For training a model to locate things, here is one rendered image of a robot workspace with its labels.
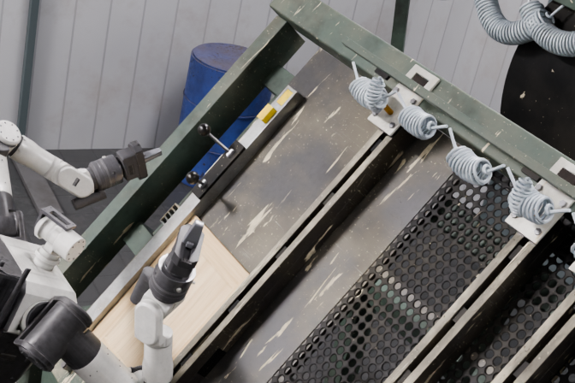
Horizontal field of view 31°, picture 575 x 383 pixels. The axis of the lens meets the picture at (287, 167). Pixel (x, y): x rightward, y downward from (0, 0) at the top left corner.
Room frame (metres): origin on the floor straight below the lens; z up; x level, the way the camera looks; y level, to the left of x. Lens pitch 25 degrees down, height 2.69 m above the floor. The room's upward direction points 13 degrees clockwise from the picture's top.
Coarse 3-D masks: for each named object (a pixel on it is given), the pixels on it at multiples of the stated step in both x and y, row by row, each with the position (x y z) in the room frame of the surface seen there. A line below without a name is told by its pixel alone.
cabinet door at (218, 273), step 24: (216, 240) 2.51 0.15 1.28; (216, 264) 2.44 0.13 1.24; (240, 264) 2.41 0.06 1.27; (192, 288) 2.42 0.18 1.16; (216, 288) 2.38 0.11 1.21; (120, 312) 2.46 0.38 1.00; (192, 312) 2.35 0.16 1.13; (120, 336) 2.40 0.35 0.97; (192, 336) 2.28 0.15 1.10; (120, 360) 2.33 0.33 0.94
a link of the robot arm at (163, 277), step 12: (180, 228) 1.96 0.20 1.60; (180, 240) 1.92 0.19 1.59; (180, 252) 1.88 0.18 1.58; (192, 252) 1.90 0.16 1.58; (156, 264) 1.94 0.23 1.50; (168, 264) 1.90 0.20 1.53; (180, 264) 1.87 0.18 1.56; (192, 264) 1.87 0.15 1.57; (156, 276) 1.91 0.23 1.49; (168, 276) 1.90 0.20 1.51; (180, 276) 1.91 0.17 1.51; (192, 276) 1.93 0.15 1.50; (168, 288) 1.90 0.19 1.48; (180, 288) 1.90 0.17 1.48
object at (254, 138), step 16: (288, 112) 2.77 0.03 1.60; (256, 128) 2.74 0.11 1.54; (272, 128) 2.74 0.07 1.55; (256, 144) 2.72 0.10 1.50; (240, 160) 2.69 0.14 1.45; (224, 176) 2.67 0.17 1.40; (208, 192) 2.64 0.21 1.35; (192, 208) 2.62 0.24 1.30; (176, 224) 2.60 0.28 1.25; (160, 240) 2.58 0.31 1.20; (144, 256) 2.56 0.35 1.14; (128, 272) 2.54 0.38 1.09; (112, 288) 2.52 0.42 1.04; (128, 288) 2.52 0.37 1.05; (96, 304) 2.50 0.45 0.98; (112, 304) 2.49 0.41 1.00; (96, 320) 2.46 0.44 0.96
